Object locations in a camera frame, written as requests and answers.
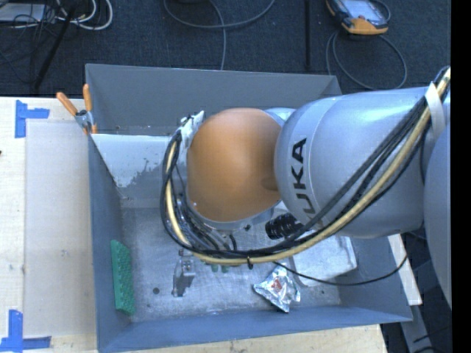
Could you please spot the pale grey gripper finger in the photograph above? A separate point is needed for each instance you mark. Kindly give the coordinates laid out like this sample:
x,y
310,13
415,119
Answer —
x,y
188,270
179,283

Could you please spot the dark green flat block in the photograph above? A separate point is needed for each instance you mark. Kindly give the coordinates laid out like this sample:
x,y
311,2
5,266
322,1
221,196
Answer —
x,y
123,278

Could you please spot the grey metal bin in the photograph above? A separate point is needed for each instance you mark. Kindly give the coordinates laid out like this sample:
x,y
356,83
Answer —
x,y
221,322

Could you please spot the silver foil packet red print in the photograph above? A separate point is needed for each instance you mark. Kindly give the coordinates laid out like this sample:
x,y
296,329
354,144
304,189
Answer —
x,y
277,289

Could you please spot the black cylinder on white bracket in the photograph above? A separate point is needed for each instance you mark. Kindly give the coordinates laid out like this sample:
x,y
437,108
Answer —
x,y
281,226

